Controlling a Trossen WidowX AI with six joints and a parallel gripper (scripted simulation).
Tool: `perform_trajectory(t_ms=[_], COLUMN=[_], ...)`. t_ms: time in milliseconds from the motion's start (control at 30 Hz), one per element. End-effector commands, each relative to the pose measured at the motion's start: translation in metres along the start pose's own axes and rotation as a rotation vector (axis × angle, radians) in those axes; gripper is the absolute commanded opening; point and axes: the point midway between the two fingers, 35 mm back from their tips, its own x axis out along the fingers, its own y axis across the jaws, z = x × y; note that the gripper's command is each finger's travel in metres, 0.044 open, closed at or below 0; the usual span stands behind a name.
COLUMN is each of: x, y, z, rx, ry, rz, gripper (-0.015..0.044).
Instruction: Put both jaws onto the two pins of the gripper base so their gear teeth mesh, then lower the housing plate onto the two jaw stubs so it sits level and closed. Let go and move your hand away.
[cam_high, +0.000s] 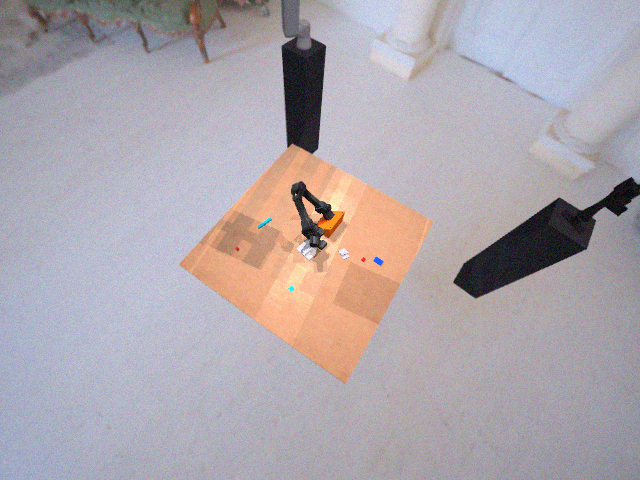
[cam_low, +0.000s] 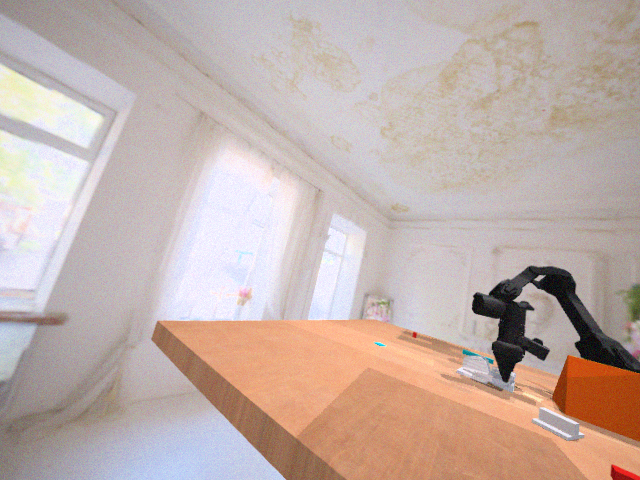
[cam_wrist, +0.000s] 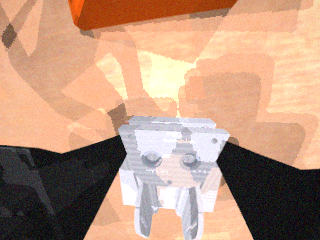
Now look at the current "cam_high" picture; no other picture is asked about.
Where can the cyan rectangular bar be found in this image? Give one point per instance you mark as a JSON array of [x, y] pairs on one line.
[[263, 223]]

